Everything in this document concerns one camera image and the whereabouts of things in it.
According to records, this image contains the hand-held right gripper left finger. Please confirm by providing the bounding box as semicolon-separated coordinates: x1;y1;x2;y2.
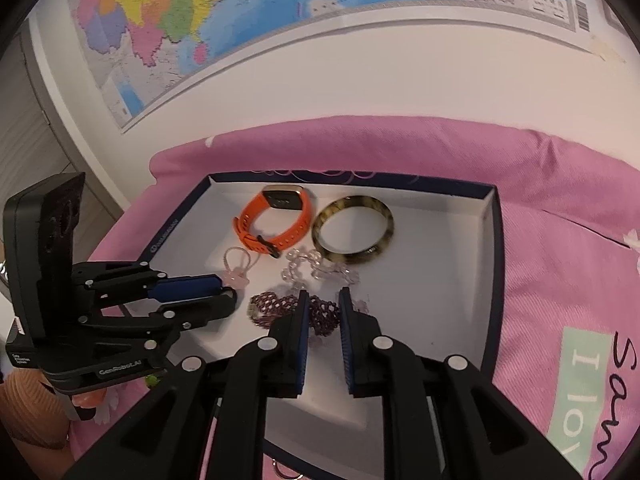
62;289;311;480

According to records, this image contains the clear crystal bead bracelet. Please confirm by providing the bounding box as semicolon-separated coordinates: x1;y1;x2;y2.
281;247;361;286

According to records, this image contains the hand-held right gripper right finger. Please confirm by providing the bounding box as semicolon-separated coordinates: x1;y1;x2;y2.
338;286;583;480

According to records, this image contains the dark blue cardboard box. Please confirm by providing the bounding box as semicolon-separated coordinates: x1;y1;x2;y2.
145;172;503;480

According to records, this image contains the colourful wall map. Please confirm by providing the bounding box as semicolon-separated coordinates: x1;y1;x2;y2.
67;0;593;135

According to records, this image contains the pink flower ring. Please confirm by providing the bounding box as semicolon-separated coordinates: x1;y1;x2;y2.
223;246;257;288

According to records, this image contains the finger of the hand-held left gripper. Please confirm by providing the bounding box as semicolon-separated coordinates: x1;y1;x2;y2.
70;261;223;311
75;287;238;342

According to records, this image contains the grey wooden door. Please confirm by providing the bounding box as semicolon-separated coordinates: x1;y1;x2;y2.
0;25;126;271

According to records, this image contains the purple beaded bracelet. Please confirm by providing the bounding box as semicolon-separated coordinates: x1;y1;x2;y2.
247;292;368;336

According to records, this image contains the orange strap watch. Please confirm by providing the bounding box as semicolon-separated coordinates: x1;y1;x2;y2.
234;185;316;259

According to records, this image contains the pink printed bedsheet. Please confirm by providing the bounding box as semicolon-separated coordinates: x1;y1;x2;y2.
65;115;640;480

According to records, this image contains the tortoiseshell bangle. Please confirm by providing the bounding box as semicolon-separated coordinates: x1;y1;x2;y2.
311;196;395;266

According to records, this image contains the person's left hand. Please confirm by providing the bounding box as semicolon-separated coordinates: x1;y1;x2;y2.
0;372;108;451

